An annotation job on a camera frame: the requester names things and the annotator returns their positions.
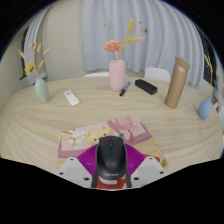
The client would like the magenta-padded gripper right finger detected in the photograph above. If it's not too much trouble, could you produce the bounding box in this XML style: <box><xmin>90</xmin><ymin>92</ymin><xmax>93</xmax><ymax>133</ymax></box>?
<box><xmin>123</xmin><ymin>143</ymin><xmax>167</xmax><ymax>189</ymax></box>

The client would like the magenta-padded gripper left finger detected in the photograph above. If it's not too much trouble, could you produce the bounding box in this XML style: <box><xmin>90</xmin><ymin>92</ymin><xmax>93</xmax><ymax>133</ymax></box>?
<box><xmin>57</xmin><ymin>143</ymin><xmax>99</xmax><ymax>189</ymax></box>

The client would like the black computer mouse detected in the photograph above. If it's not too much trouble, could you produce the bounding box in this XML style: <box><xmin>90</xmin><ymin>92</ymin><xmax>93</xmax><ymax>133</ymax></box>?
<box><xmin>94</xmin><ymin>135</ymin><xmax>128</xmax><ymax>181</ymax></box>

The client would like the cartoon printed mouse pad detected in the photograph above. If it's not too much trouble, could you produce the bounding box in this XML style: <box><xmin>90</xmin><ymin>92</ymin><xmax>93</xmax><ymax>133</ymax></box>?
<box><xmin>57</xmin><ymin>115</ymin><xmax>169</xmax><ymax>191</ymax></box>

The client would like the white remote control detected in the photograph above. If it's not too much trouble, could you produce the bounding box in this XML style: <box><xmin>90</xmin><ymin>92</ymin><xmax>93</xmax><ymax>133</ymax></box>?
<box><xmin>63</xmin><ymin>90</ymin><xmax>81</xmax><ymax>107</ymax></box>

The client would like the black rectangular case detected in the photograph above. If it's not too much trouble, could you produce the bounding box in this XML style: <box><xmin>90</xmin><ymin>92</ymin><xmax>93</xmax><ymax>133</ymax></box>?
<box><xmin>134</xmin><ymin>78</ymin><xmax>158</xmax><ymax>96</ymax></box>

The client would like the blue vase with flowers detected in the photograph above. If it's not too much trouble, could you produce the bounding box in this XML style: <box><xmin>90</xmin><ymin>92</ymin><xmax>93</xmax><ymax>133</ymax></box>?
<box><xmin>197</xmin><ymin>54</ymin><xmax>218</xmax><ymax>121</ymax></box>

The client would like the green vase with flowers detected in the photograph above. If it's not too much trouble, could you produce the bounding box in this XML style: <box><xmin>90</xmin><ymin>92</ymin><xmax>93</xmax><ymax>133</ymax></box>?
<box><xmin>18</xmin><ymin>42</ymin><xmax>52</xmax><ymax>104</ymax></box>

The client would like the blue marker pen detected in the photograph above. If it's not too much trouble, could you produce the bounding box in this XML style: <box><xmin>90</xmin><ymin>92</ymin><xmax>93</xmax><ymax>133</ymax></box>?
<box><xmin>119</xmin><ymin>81</ymin><xmax>132</xmax><ymax>98</ymax></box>

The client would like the gold insulated drink bottle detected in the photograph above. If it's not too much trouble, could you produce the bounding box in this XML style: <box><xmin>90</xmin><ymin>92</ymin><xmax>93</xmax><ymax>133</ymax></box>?
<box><xmin>164</xmin><ymin>56</ymin><xmax>191</xmax><ymax>110</ymax></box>

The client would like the white chair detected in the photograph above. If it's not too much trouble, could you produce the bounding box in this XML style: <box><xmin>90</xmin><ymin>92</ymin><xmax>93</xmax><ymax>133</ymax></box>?
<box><xmin>83</xmin><ymin>71</ymin><xmax>128</xmax><ymax>79</ymax></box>
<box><xmin>143</xmin><ymin>66</ymin><xmax>172</xmax><ymax>83</ymax></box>

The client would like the pink vase with flowers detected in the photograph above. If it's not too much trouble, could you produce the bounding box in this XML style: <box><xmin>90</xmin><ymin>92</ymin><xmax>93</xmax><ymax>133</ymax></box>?
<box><xmin>103</xmin><ymin>18</ymin><xmax>149</xmax><ymax>93</ymax></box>

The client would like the wide white curtain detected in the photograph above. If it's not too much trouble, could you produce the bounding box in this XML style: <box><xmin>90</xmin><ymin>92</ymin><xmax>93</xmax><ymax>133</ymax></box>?
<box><xmin>80</xmin><ymin>0</ymin><xmax>205</xmax><ymax>87</ymax></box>

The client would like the narrow white curtain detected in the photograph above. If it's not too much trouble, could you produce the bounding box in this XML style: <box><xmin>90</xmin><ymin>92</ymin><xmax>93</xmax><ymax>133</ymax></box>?
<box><xmin>23</xmin><ymin>4</ymin><xmax>54</xmax><ymax>86</ymax></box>

